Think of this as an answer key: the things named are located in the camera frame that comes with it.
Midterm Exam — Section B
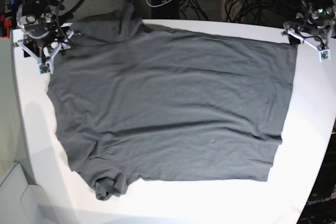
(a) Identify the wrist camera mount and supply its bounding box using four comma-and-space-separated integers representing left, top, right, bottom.
281, 20, 336, 62
13, 28, 81, 75

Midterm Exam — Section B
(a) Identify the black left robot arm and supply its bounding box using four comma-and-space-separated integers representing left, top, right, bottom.
282, 0, 335, 62

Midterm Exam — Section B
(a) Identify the dark grey t-shirt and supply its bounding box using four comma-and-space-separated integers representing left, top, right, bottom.
47, 6, 297, 200

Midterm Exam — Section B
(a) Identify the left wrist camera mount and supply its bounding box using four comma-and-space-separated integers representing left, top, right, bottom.
281, 20, 336, 62

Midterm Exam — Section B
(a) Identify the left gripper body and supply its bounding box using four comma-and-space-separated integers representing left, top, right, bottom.
281, 20, 336, 62

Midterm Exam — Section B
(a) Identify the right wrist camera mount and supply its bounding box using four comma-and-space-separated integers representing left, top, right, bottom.
13, 28, 81, 75

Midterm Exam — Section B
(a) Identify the red and black clamp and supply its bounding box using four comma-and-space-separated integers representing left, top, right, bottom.
1, 13, 12, 39

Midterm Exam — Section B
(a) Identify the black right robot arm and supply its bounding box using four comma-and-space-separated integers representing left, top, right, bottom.
14, 0, 85, 74

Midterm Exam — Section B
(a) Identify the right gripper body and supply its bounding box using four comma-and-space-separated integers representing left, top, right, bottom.
13, 28, 81, 75

